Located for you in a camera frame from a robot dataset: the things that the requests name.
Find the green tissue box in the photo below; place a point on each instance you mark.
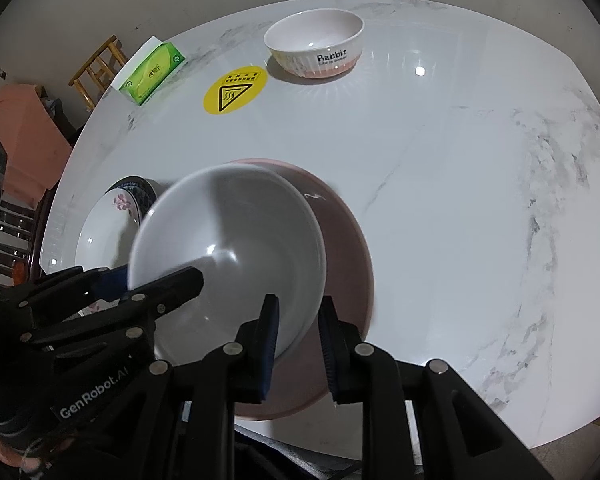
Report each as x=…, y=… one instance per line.
x=147, y=68

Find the large pink bowl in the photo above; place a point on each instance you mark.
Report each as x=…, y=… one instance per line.
x=299, y=378

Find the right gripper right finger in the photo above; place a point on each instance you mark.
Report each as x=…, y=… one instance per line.
x=337, y=342

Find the white Dog bowl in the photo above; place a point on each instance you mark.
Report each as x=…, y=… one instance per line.
x=251, y=233

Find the large blue floral plate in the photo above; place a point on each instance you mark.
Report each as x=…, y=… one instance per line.
x=141, y=189

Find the bamboo chair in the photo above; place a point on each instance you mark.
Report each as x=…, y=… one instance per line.
x=97, y=73

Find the yellow warning sticker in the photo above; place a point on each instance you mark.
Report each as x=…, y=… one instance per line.
x=235, y=90

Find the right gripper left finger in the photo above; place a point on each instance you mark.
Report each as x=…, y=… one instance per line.
x=267, y=331

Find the left hand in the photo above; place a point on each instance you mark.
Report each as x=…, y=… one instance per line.
x=11, y=458

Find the pink cloth cover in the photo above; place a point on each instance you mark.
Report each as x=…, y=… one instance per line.
x=37, y=152

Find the white Rabbit bowl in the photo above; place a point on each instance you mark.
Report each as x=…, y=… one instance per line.
x=316, y=44

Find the white rose plate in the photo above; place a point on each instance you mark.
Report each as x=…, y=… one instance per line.
x=107, y=234

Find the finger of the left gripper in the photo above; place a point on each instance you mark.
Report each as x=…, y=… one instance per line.
x=76, y=288
x=147, y=303

